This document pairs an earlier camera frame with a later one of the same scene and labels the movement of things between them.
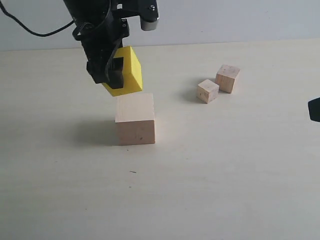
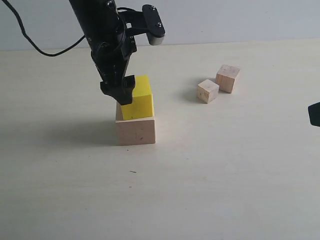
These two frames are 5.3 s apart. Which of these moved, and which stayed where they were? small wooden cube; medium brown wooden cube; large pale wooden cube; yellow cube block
Moved: yellow cube block
Stayed: medium brown wooden cube; large pale wooden cube; small wooden cube
